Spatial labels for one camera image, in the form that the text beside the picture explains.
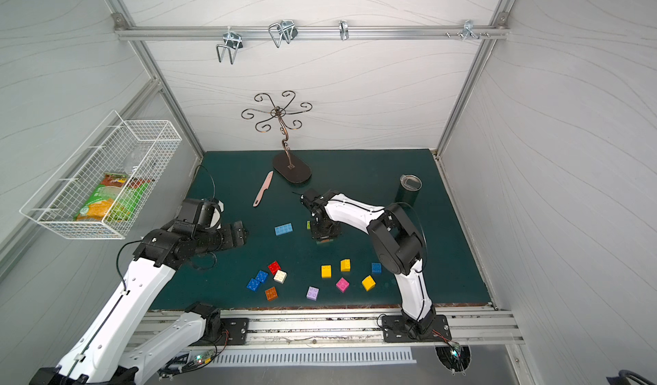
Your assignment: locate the metal hook right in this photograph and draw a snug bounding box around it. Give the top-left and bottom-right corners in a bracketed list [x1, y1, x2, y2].
[445, 20, 490, 41]

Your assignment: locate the brown metal cup tree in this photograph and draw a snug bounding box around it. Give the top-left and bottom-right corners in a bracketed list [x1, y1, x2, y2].
[241, 90, 313, 184]

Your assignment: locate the blue lego brick upper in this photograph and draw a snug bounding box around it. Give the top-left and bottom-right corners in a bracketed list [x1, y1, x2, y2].
[255, 270, 269, 284]

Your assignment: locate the purple lego brick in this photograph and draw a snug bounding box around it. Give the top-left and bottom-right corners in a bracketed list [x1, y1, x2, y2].
[306, 287, 319, 301]

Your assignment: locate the aluminium top rail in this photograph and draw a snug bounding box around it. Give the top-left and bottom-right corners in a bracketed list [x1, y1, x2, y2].
[115, 23, 511, 42]

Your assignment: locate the blue lego brick lower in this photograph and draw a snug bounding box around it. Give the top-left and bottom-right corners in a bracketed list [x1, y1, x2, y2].
[246, 278, 260, 292]

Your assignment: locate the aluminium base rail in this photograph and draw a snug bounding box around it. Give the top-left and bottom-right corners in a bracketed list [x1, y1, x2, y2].
[102, 307, 525, 354]

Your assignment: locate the green table mat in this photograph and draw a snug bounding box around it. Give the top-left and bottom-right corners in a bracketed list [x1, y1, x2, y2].
[152, 150, 490, 311]

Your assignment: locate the cream lego brick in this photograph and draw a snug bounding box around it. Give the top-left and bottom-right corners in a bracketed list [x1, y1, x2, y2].
[273, 270, 287, 284]

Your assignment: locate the pink lego brick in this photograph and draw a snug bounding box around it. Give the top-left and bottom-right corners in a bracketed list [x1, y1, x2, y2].
[336, 278, 349, 293]

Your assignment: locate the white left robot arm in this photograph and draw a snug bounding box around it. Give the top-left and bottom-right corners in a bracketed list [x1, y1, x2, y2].
[30, 198, 247, 384]

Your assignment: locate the yellow lego brick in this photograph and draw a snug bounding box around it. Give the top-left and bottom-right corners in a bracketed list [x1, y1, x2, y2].
[340, 258, 351, 272]
[321, 265, 332, 279]
[361, 275, 376, 292]

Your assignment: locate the red lego brick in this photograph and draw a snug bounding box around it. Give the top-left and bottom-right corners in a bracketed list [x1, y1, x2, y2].
[268, 261, 282, 275]

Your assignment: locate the metal double hook middle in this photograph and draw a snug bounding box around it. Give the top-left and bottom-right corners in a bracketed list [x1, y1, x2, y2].
[268, 20, 299, 48]

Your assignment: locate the yellow lego brick left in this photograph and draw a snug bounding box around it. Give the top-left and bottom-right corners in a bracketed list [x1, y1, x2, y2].
[321, 265, 332, 279]

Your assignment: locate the green snack bag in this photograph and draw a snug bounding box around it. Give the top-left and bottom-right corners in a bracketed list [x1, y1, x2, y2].
[74, 173, 152, 222]

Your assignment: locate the metal single hook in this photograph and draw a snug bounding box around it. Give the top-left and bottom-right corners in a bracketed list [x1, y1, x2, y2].
[338, 20, 349, 41]

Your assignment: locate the metal double hook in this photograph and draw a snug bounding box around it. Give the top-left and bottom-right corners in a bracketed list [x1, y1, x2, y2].
[216, 31, 243, 64]
[268, 20, 299, 48]

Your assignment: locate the pink plastic knife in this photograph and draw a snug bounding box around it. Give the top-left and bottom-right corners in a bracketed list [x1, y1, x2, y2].
[253, 171, 274, 207]

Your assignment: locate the white wire basket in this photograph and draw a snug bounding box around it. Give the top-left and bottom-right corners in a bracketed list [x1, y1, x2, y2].
[20, 111, 181, 240]

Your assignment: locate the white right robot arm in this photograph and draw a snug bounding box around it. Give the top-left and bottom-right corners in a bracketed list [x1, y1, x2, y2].
[299, 189, 452, 343]

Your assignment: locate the dark green metal tumbler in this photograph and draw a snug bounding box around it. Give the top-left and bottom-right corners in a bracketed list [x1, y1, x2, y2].
[395, 174, 423, 206]

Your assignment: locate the yellow lego brick middle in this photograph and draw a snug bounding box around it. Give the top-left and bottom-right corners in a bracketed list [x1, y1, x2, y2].
[340, 258, 351, 272]

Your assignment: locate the yellow lego brick right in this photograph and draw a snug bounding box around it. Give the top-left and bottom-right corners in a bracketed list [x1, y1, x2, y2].
[361, 275, 376, 292]

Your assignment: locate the metal double hook left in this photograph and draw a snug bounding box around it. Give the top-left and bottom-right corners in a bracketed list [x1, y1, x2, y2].
[216, 31, 243, 64]

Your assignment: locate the light blue lego plate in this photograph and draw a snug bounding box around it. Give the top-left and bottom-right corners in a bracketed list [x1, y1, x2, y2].
[274, 223, 294, 236]

